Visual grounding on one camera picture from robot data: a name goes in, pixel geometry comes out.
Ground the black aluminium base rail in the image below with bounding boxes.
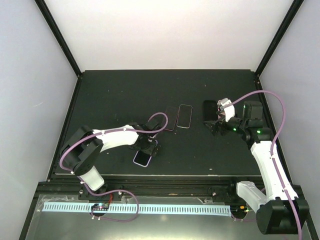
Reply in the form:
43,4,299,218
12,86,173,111
35,177,266,204

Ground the electronics board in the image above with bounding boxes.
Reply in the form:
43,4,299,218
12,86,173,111
230,205,250,213
91,203,109,211

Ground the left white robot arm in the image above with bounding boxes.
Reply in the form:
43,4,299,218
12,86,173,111
59,119,162,200

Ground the light blue cable duct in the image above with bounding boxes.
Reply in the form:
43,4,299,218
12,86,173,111
42,202,232,217

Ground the left electronics board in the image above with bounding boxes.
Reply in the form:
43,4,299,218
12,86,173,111
91,203,109,211

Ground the right electronics board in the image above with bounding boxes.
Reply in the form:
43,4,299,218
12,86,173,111
230,205,250,213

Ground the phone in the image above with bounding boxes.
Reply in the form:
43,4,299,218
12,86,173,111
132,140,159,168

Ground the black smartphone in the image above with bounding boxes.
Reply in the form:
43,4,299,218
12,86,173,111
176,104,193,129

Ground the left frame post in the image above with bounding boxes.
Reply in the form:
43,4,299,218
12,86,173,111
34,0,82,78

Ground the frame post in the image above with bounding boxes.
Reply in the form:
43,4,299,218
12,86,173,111
34,0,82,78
255,0,304,77

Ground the right frame post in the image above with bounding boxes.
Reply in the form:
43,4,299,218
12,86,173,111
255,0,304,77

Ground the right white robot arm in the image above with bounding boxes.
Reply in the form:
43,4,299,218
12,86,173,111
202,98,310,235

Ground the pink edged smartphone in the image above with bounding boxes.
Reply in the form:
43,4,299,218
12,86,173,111
164,106,179,131

